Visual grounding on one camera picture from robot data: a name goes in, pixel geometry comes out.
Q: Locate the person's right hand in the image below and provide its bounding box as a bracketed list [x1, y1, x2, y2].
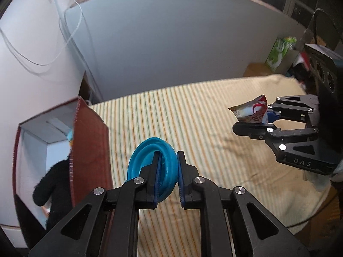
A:
[304, 170, 332, 192]

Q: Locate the red and white snack packet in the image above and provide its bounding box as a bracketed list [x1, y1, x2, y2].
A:
[228, 94, 269, 125]

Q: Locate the blue silicone folding bowl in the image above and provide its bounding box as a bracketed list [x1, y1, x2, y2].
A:
[126, 137, 179, 203]

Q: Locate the wooden side table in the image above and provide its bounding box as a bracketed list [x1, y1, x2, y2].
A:
[243, 63, 277, 79]

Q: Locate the green tissue box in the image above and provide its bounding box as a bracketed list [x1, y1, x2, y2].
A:
[265, 36, 297, 73]

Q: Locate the red-edged white cardboard box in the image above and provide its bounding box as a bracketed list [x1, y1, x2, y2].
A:
[12, 96, 113, 232]

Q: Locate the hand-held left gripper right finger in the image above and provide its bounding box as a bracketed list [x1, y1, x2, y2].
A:
[176, 151, 313, 257]

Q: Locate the striped beige blanket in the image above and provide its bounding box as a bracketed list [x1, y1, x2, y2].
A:
[88, 74, 333, 257]

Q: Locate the white cable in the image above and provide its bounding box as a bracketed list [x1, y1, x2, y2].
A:
[0, 0, 82, 75]

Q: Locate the red and dark cloth pile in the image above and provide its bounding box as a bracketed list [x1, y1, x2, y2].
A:
[291, 50, 313, 87]

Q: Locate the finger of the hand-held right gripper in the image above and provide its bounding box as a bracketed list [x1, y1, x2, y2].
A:
[233, 122, 320, 151]
[267, 94, 320, 129]

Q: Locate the black plush toy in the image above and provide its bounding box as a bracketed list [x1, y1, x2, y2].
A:
[32, 128, 75, 231]

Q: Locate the black cable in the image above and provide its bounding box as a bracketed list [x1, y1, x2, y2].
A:
[312, 8, 343, 52]

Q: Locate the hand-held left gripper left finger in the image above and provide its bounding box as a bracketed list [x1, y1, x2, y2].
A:
[28, 151, 162, 257]

